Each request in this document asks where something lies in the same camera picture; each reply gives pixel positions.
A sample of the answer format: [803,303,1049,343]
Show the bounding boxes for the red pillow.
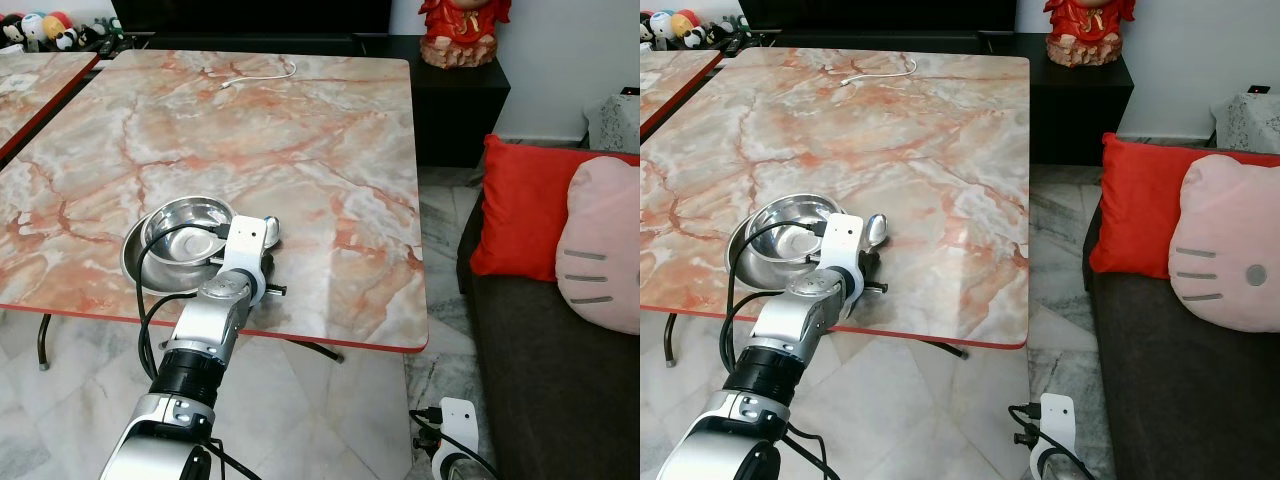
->
[469,134,641,282]
[1087,131,1280,280]

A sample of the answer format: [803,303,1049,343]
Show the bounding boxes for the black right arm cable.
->
[410,404,501,480]
[1007,401,1097,480]

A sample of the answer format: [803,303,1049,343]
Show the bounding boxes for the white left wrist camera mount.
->
[220,214,270,303]
[818,214,867,298]

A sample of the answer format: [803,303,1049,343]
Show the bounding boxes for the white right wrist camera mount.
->
[439,397,480,471]
[1039,393,1077,467]

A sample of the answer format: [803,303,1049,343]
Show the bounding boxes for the black television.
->
[737,0,1018,36]
[110,0,394,39]

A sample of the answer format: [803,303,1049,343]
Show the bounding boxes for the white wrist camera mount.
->
[220,214,270,303]
[818,214,867,298]
[1039,393,1077,467]
[439,397,480,471]

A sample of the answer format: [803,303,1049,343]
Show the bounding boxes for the dark grey sofa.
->
[457,203,641,480]
[1079,198,1280,480]

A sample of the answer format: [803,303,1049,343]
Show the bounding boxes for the red figurine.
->
[1042,0,1137,69]
[417,0,514,70]

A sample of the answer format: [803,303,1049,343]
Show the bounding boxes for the pink cat face pillow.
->
[554,154,641,337]
[1167,152,1280,334]

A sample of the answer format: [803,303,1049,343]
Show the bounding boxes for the grey patterned stool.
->
[1209,92,1280,157]
[584,92,641,154]

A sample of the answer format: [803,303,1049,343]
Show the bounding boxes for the white cable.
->
[219,59,299,92]
[839,56,919,89]

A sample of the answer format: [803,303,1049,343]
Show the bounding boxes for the steel plate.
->
[121,209,237,297]
[725,206,842,295]

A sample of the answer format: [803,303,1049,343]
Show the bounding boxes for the steel bowl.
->
[745,193,845,264]
[140,196,239,267]

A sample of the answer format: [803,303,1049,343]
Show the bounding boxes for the large marble pattern table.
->
[0,48,432,372]
[640,45,1032,362]

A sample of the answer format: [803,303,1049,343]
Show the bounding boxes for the marble pattern side table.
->
[640,48,724,142]
[0,50,102,167]

